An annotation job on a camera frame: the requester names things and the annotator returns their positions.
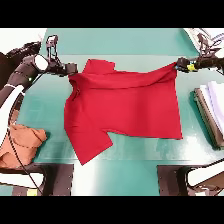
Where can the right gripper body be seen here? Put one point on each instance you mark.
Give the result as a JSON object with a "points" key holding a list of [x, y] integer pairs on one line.
{"points": [[182, 64]]}

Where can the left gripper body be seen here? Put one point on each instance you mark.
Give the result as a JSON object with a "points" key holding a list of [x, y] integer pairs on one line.
{"points": [[71, 68]]}

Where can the orange garment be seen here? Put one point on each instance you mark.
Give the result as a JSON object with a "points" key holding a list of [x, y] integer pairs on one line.
{"points": [[20, 143]]}

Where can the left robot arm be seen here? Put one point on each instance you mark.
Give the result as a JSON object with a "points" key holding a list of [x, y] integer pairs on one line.
{"points": [[29, 68]]}

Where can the brown garment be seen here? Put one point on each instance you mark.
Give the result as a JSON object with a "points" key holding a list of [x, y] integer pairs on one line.
{"points": [[208, 120]]}

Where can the red T-shirt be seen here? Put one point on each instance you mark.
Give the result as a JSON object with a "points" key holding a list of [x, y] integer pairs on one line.
{"points": [[123, 110]]}

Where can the white garment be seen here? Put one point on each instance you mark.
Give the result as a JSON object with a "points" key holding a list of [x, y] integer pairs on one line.
{"points": [[216, 100]]}

